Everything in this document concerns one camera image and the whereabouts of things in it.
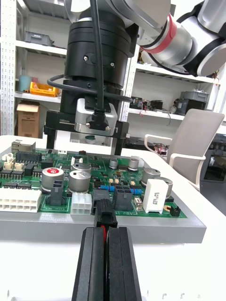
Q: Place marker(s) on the green circuit board grey frame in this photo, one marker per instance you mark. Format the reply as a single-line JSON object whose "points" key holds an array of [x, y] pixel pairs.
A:
{"points": [[94, 225]]}

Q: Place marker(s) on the silver and black right arm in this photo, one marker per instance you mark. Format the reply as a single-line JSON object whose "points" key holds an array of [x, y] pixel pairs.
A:
{"points": [[179, 44]]}

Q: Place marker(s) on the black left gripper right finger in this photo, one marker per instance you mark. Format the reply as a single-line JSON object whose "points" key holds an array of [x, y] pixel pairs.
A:
{"points": [[122, 270]]}

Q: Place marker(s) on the pale grey chair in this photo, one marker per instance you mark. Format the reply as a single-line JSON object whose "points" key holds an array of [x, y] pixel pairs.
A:
{"points": [[200, 134]]}

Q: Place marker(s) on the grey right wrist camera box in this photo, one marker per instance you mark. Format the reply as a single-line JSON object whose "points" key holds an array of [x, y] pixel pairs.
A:
{"points": [[82, 117]]}

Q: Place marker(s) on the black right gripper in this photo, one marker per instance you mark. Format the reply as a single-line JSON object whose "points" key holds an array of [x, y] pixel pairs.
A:
{"points": [[68, 101]]}

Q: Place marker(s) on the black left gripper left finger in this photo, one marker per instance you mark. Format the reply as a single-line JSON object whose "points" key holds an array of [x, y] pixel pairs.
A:
{"points": [[90, 270]]}

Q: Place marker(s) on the white shelf with goods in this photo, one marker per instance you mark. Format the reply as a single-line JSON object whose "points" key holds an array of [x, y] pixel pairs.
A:
{"points": [[164, 84], [35, 47]]}

